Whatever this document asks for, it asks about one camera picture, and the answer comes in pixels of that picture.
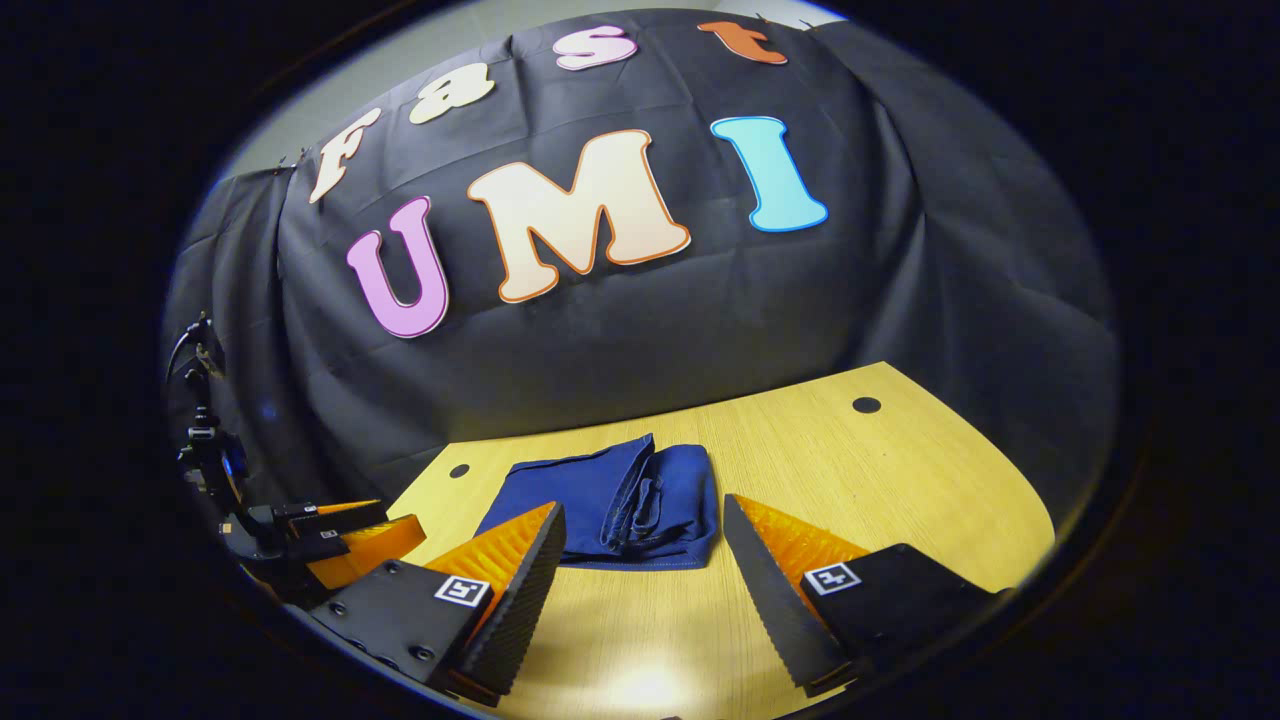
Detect blue jeans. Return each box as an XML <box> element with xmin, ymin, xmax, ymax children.
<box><xmin>475</xmin><ymin>433</ymin><xmax>721</xmax><ymax>571</ymax></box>

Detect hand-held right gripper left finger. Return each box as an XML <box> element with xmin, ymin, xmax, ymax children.
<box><xmin>300</xmin><ymin>501</ymin><xmax>568</xmax><ymax>708</ymax></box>

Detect black backdrop cloth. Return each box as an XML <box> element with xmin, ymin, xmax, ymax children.
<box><xmin>160</xmin><ymin>10</ymin><xmax>1121</xmax><ymax>521</ymax></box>

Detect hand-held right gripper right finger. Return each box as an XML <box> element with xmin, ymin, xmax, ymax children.
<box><xmin>720</xmin><ymin>492</ymin><xmax>1003</xmax><ymax>699</ymax></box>

